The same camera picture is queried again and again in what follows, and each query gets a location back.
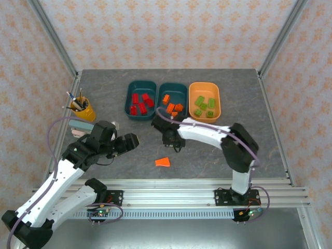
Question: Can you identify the teal plastic bin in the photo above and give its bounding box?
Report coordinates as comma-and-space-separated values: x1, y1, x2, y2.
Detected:
122, 80, 158, 121
156, 82, 188, 122

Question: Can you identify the teal eraser case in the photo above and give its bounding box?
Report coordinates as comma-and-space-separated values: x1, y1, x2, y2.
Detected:
68, 119, 93, 132

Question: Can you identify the controller board green light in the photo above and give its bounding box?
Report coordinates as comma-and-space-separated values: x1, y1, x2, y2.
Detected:
240, 207, 261, 218
92, 207, 111, 217

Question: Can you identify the yellow pencil cup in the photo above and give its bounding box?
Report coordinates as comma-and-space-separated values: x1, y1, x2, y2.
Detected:
70, 97, 96, 123

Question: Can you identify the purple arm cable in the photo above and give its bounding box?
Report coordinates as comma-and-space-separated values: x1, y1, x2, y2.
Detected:
155, 106, 261, 187
6, 116, 91, 249

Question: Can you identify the slotted grey cable tray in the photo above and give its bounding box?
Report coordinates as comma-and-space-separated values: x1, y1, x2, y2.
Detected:
64, 210, 243, 220

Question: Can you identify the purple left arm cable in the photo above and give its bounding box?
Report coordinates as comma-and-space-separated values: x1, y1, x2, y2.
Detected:
6, 116, 91, 249

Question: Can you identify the aluminium table side rail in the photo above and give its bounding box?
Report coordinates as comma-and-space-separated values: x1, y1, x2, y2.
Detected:
45, 74, 81, 180
257, 72, 296, 187

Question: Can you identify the orange lego wedge piece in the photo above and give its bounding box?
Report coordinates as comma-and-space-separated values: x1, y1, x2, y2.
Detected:
155, 157, 171, 168

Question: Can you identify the orange plastic bin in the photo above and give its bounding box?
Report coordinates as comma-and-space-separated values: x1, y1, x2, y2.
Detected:
188, 81, 222, 124

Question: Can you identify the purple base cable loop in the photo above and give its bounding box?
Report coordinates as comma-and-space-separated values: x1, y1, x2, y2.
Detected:
87, 203, 125, 226
234, 185, 271, 224

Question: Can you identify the aluminium frame post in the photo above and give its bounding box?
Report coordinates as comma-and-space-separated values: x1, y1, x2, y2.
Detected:
27, 0, 79, 78
258, 0, 309, 76

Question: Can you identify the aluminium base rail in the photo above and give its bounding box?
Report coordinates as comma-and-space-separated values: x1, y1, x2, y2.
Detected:
32, 178, 311, 209

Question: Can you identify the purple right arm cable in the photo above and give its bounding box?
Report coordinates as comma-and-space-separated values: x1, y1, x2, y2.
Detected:
155, 106, 261, 187

